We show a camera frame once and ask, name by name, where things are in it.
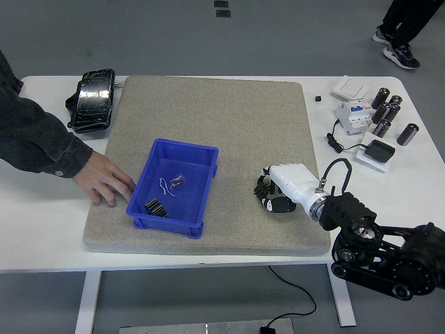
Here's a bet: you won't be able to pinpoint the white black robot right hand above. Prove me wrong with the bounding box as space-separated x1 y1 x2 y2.
252 162 330 214

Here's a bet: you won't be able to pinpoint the person's hand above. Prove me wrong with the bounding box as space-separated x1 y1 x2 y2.
72 152 137 207

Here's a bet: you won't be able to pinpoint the small black gear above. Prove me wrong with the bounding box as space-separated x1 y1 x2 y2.
252 175 274 198

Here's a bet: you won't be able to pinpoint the large black gear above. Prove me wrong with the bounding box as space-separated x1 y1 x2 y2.
144 198 170 219

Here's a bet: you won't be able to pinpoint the blue plastic box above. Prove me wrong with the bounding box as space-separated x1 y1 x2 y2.
124 138 220 240

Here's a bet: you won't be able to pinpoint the white flat plate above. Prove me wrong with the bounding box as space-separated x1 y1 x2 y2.
355 131 390 173

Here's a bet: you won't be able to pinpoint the black tape-wrapped pack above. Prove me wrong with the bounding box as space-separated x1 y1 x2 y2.
65 67 117 136

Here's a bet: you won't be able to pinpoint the white circuit breaker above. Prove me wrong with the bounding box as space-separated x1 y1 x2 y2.
334 96 376 136

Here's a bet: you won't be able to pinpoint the black power adapter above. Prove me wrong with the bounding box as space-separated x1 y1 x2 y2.
363 138 396 164

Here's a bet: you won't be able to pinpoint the grey-brown felt mat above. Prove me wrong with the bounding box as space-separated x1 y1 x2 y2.
82 75 331 257

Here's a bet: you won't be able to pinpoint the white table leg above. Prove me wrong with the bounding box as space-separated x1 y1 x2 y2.
74 271 102 334
326 264 357 327

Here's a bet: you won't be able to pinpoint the dark sneaker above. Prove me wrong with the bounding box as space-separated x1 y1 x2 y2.
382 43 421 70
372 26 397 45

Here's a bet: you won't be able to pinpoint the person's legs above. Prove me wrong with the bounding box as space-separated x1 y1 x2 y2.
380 0 445 49

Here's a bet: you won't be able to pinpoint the black adapter cord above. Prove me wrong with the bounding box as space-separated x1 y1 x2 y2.
325 118 366 154

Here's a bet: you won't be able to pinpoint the thin white wire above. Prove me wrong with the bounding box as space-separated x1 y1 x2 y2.
159 177 177 197

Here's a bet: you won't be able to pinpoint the white wall switch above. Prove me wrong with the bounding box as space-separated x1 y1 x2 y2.
332 75 371 100

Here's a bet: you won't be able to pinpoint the black floor cable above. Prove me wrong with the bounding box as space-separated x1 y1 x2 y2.
266 266 317 326

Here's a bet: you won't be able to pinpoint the grey metal base plate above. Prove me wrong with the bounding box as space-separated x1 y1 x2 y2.
119 318 295 334

